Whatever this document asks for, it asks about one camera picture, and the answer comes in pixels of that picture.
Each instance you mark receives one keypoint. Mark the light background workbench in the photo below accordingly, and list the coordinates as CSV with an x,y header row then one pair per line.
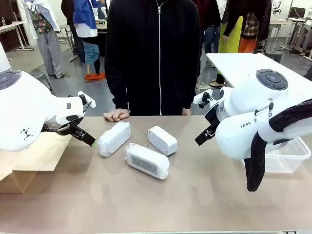
x,y
278,22

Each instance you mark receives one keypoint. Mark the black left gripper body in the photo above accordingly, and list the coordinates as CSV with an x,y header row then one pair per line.
x,y
63,130

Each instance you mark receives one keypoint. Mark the bystander in yellow apron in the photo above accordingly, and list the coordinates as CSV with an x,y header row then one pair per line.
x,y
230,36

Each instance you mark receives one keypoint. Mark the clock showing grey face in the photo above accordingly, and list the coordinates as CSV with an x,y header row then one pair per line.
x,y
148,162

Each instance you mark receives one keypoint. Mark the bystander in black jacket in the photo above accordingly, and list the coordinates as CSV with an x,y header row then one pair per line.
x,y
67,9

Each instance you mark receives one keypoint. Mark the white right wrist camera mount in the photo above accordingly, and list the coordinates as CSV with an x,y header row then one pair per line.
x,y
201,97

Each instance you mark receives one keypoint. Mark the clear plastic container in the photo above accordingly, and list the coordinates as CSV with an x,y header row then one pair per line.
x,y
287,158

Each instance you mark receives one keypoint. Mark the white foam clock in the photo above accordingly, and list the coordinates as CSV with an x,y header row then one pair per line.
x,y
113,139

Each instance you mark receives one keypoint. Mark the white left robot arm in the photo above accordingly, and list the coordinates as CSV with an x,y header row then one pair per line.
x,y
24,109

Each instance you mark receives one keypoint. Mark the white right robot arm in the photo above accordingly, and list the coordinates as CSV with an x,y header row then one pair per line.
x,y
243,109

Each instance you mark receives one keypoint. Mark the small background side table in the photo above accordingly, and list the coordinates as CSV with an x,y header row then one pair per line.
x,y
65,26

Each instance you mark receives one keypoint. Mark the grey stool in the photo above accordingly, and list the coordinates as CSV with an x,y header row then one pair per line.
x,y
40,75

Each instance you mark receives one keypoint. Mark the person's right hand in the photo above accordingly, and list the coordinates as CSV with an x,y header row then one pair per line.
x,y
117,114

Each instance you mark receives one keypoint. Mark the white background table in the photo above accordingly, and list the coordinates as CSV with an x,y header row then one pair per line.
x,y
243,63

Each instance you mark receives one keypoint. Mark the bystander in blue jacket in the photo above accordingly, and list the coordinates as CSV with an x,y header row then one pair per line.
x,y
86,29

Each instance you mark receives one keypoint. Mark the person's black zip hoodie torso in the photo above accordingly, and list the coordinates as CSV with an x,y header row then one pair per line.
x,y
156,61

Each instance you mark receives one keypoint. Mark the unwrapped white clock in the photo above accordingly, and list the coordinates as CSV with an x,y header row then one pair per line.
x,y
163,141

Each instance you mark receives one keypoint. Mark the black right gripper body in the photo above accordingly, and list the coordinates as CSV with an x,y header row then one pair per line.
x,y
214,122

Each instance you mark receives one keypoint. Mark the person's left forearm black sleeve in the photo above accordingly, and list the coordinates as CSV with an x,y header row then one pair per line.
x,y
191,92

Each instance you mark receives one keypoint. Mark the grey-legged background desk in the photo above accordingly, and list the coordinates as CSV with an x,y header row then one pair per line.
x,y
14,24

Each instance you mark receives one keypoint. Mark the small bottle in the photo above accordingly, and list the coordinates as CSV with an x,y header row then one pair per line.
x,y
3,21

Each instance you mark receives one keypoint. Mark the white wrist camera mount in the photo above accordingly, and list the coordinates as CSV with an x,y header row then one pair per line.
x,y
201,97
89,101

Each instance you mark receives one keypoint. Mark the person's left hand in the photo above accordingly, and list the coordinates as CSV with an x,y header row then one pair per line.
x,y
186,112

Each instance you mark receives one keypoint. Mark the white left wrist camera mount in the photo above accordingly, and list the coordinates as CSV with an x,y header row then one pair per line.
x,y
89,101

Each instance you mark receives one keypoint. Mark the bystander in orange trousers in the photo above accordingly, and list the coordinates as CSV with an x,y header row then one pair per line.
x,y
248,44

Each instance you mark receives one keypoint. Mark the bystander in dark red top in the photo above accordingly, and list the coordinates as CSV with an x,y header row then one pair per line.
x,y
212,36

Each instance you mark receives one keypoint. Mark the brown cardboard box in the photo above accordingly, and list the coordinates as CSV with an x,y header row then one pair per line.
x,y
36,158

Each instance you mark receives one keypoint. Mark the person's right forearm black sleeve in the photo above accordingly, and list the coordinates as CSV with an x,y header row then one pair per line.
x,y
119,92

